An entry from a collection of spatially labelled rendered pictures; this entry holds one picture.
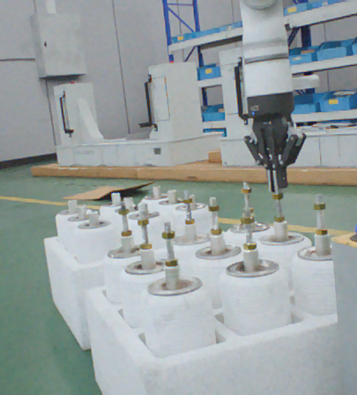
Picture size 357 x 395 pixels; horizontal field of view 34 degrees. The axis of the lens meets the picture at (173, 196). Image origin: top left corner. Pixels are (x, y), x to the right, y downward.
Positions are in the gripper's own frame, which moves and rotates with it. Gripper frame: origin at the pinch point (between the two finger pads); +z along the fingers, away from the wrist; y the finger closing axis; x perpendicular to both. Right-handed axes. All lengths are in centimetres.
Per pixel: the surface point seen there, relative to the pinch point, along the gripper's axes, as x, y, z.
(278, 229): -1.1, 0.4, 8.1
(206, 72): 378, -535, -51
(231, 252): -10.9, 0.1, 9.7
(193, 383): -28.9, 13.6, 20.2
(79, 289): -22, -40, 22
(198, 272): -16.3, -1.7, 12.0
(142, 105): 353, -668, -21
